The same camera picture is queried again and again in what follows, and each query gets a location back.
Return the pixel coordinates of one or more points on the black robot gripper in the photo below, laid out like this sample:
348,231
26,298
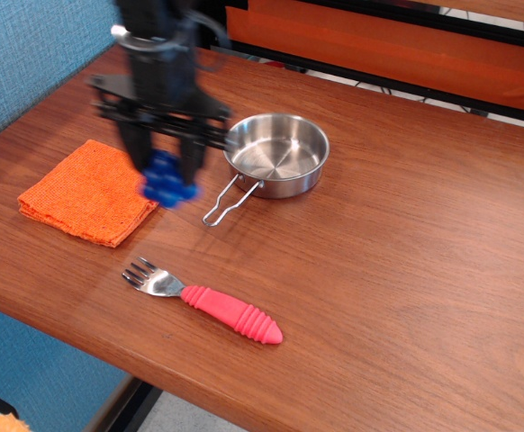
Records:
160,94

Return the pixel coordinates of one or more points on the small steel pan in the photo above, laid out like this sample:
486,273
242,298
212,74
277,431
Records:
270,156

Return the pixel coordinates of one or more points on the fork with pink handle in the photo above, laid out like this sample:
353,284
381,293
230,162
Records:
244,318

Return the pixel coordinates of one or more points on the orange object at corner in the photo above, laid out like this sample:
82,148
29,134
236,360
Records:
10,423

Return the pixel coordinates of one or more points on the blue bumpy toy ball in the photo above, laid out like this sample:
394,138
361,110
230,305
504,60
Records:
163,182

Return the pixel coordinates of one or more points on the orange folded cloth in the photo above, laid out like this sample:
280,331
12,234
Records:
92,194

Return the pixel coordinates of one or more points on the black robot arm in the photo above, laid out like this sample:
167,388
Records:
165,20

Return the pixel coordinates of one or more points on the orange panel black frame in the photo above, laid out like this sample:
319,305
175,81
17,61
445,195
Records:
457,52

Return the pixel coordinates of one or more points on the black table leg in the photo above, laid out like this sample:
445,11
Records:
126,408

